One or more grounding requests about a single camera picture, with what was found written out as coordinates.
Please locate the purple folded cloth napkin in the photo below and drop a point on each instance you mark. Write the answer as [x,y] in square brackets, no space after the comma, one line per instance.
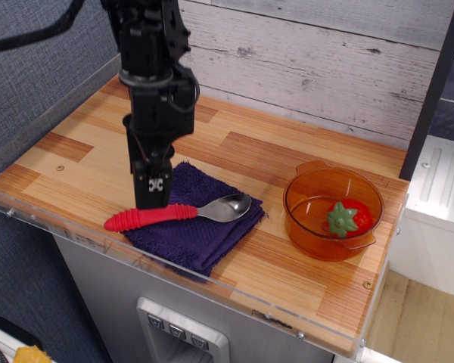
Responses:
[196,244]

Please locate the yellow object at corner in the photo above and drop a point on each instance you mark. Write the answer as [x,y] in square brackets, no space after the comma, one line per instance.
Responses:
[31,354]

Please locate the white toy sink drainboard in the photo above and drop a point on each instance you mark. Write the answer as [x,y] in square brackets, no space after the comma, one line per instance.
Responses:
[431,190]

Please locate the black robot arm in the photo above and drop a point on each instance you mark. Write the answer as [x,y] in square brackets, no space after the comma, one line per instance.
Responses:
[151,39]

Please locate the silver dispenser button panel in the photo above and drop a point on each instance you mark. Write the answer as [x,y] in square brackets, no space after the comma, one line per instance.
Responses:
[173,337]

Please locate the black right vertical post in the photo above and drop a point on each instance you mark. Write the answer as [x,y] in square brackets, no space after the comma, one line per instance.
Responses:
[435,90]

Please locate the grey toy fridge cabinet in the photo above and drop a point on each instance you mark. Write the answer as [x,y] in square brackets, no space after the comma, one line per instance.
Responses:
[110,287]

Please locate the clear acrylic left guard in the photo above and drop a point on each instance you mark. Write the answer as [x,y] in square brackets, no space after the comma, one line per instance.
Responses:
[39,127]

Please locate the orange transparent plastic pot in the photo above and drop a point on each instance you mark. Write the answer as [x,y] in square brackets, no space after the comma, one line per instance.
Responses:
[307,198]

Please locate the clear acrylic front guard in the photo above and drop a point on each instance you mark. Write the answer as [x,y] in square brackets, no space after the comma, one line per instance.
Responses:
[263,273]

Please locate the clear acrylic guard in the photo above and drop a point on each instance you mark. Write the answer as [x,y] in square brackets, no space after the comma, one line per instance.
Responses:
[39,127]
[263,273]

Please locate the red toy strawberry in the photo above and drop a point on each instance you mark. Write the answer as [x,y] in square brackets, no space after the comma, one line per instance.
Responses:
[348,218]

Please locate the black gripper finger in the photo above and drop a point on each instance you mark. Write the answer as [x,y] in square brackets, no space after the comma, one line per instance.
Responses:
[152,179]
[131,149]

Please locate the red handled metal spoon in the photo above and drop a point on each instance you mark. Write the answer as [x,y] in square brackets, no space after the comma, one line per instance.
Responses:
[225,209]

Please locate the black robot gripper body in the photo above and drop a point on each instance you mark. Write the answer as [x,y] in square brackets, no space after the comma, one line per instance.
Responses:
[162,111]

